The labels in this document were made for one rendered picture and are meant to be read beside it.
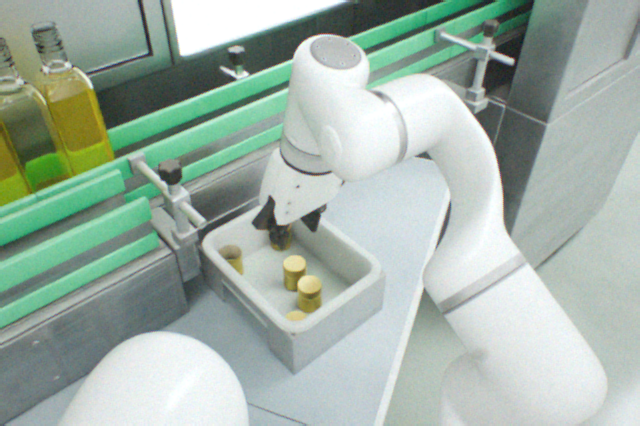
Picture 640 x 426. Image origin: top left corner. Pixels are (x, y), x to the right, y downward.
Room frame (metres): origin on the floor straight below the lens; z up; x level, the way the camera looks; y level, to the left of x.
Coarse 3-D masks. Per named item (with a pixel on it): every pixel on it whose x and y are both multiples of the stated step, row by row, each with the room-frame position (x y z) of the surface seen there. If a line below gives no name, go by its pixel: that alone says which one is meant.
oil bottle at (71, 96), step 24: (48, 72) 0.58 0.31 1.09; (72, 72) 0.59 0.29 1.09; (48, 96) 0.56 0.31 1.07; (72, 96) 0.58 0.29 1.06; (96, 96) 0.60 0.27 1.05; (72, 120) 0.57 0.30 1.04; (96, 120) 0.59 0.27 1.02; (72, 144) 0.56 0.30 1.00; (96, 144) 0.58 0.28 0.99; (72, 168) 0.56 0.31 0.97
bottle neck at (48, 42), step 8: (40, 24) 0.61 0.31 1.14; (48, 24) 0.61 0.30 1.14; (56, 24) 0.60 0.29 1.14; (32, 32) 0.59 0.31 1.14; (40, 32) 0.58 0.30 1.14; (48, 32) 0.59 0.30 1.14; (56, 32) 0.60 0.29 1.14; (40, 40) 0.58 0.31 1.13; (48, 40) 0.59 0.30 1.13; (56, 40) 0.59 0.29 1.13; (40, 48) 0.58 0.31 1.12; (48, 48) 0.58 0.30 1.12; (56, 48) 0.59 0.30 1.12; (40, 56) 0.59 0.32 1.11; (48, 56) 0.58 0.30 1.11; (56, 56) 0.59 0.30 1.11; (64, 56) 0.60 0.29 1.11; (48, 64) 0.58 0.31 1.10; (56, 64) 0.59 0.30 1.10; (64, 64) 0.59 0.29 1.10
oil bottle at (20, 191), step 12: (0, 132) 0.52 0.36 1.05; (0, 144) 0.51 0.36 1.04; (0, 156) 0.51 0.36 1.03; (0, 168) 0.51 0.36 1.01; (12, 168) 0.51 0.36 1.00; (0, 180) 0.50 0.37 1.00; (12, 180) 0.51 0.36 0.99; (0, 192) 0.50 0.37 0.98; (12, 192) 0.51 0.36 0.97; (24, 192) 0.51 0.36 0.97; (0, 204) 0.49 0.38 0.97
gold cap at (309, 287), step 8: (304, 280) 0.51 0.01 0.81; (312, 280) 0.51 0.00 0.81; (304, 288) 0.49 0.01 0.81; (312, 288) 0.49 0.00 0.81; (320, 288) 0.49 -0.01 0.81; (304, 296) 0.48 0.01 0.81; (312, 296) 0.48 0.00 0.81; (320, 296) 0.49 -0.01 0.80; (304, 304) 0.48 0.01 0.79; (312, 304) 0.48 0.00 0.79; (320, 304) 0.49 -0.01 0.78; (312, 312) 0.48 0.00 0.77
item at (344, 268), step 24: (240, 216) 0.61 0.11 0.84; (216, 240) 0.57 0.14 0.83; (240, 240) 0.59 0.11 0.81; (264, 240) 0.62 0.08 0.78; (312, 240) 0.60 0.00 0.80; (336, 240) 0.57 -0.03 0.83; (216, 264) 0.52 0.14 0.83; (264, 264) 0.58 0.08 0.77; (312, 264) 0.58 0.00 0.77; (336, 264) 0.56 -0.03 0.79; (360, 264) 0.53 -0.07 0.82; (240, 288) 0.47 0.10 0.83; (264, 288) 0.53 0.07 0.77; (336, 288) 0.53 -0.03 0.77; (360, 288) 0.47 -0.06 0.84; (264, 312) 0.43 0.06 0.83; (288, 312) 0.48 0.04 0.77
